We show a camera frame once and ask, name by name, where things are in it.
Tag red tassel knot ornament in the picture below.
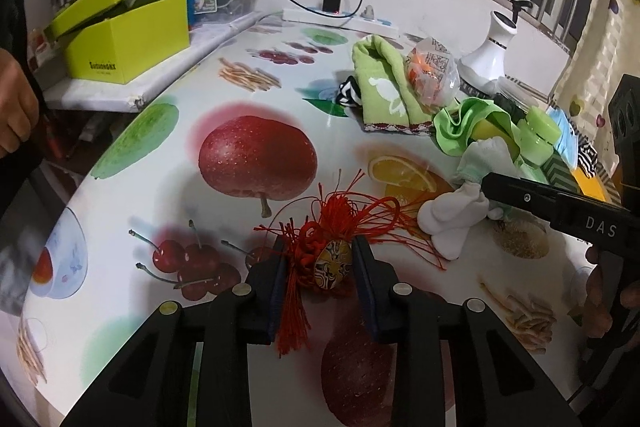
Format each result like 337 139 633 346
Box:
255 169 448 355

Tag heart print curtain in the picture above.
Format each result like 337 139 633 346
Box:
550 0 640 148

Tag clear container dark contents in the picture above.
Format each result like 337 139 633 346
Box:
495 77 551 112

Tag pale green sock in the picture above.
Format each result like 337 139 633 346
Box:
452 138 516 185

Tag clear plastic bag orange contents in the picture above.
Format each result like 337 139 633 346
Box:
400 36 461 108

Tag black spray nozzle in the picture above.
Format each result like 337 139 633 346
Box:
510 0 533 25

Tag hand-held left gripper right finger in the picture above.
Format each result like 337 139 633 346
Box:
351 234 583 427

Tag yellow sponge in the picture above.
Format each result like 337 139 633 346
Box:
470 119 521 158

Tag small black white striped cloth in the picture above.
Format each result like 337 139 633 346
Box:
577 142 601 178

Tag person's right hand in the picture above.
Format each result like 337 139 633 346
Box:
582 249 615 339

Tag lime green lidded box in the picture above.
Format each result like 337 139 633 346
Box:
42 0 192 85

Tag fruit printed tablecloth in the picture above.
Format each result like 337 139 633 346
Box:
15 14 621 427

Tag bright green satin cloth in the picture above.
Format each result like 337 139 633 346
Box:
432 97 523 158

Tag orange packet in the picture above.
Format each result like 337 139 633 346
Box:
570 167 621 202

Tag green plastic jar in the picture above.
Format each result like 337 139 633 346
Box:
515 106 561 168

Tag white power strip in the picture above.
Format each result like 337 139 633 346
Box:
282 7 401 38

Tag blue face mask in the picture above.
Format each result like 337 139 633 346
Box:
547 109 586 158

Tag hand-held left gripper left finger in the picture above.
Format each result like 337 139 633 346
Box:
60 235 296 427

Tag white handheld massager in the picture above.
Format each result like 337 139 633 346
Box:
459 10 521 95

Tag white sock pair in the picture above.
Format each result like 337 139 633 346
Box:
419 182 491 262

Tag white side shelf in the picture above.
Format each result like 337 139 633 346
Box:
42 9 271 112

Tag green towel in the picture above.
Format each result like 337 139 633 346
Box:
351 34 433 135

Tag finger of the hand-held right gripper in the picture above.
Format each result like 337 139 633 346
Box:
481 173 560 221

